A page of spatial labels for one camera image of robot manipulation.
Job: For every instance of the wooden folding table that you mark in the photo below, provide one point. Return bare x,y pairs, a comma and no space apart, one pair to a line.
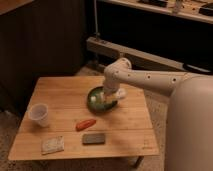
75,132

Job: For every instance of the clear plastic bottle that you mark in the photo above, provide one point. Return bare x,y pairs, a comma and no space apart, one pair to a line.
115,95

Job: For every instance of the dark wooden cabinet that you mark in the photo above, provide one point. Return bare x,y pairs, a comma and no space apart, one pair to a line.
42,38

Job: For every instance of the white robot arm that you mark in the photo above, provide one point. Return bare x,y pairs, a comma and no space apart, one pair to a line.
189,119

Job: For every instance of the orange carrot toy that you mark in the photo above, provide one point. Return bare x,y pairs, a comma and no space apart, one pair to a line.
85,124

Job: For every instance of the clear plastic cup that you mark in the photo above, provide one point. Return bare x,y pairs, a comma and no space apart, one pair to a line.
39,114

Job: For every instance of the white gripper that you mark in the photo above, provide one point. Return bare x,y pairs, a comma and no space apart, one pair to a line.
110,89

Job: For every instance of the green ceramic bowl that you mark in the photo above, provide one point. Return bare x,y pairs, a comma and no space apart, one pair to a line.
96,103

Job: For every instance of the dark grey sponge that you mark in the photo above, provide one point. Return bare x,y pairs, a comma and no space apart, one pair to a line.
97,138

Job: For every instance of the dark shelf unit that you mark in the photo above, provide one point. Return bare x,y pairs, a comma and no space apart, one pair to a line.
153,41

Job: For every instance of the beige rectangular sponge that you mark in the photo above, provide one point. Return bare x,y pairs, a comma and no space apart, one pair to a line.
52,145

